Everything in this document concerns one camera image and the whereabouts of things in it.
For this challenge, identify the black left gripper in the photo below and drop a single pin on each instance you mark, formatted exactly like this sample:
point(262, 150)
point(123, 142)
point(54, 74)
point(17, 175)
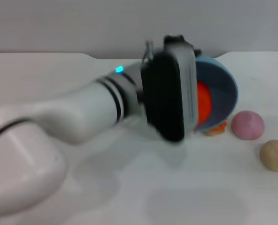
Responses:
point(174, 40)

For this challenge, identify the blue bowl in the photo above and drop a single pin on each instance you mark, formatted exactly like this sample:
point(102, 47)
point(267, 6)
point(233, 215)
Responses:
point(223, 93)

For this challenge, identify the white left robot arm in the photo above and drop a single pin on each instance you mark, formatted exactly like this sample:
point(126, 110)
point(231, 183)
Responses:
point(82, 105)

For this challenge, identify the orange striped toy bread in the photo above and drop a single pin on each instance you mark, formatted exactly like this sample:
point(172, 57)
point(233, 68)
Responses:
point(216, 130)

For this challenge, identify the pink toy bun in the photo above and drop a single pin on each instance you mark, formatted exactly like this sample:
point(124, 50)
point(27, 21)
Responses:
point(247, 126)

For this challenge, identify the tan toy bun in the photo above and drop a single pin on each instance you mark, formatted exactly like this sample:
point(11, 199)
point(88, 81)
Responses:
point(275, 155)

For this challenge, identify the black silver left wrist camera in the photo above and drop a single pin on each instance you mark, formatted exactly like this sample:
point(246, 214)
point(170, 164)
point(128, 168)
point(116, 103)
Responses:
point(162, 93)

